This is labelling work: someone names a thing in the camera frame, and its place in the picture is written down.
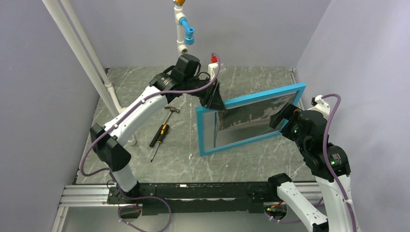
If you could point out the blue picture frame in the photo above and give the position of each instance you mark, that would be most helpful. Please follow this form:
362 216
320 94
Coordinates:
254 97

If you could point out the steel claw hammer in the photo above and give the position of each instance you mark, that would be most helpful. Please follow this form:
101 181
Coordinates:
171 111

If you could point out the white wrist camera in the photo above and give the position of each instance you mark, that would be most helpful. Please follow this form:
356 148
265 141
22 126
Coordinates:
320 105
213 67

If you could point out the blue pipe fitting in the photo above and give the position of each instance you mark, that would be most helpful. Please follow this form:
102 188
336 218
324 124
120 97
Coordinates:
189 31

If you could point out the orange pipe cap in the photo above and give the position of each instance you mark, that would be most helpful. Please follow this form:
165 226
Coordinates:
179 2

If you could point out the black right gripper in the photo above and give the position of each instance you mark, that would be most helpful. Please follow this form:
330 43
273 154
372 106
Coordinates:
287 111

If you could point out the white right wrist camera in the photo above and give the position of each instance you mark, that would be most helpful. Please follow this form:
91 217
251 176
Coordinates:
320 105

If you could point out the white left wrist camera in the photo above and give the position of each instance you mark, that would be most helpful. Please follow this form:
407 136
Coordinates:
213 67

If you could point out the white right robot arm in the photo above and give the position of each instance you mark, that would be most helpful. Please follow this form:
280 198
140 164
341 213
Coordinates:
329 165

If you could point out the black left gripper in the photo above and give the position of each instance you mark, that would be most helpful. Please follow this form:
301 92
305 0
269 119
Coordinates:
215 100

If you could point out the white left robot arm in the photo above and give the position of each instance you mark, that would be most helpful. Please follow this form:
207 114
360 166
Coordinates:
108 141

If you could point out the white pvc pipe stand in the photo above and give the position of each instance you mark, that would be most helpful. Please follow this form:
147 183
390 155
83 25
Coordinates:
73 32

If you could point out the aluminium table edge rail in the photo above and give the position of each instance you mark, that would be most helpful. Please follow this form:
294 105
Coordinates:
296 169

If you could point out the coastal landscape photo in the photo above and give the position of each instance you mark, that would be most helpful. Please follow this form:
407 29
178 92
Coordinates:
243 123

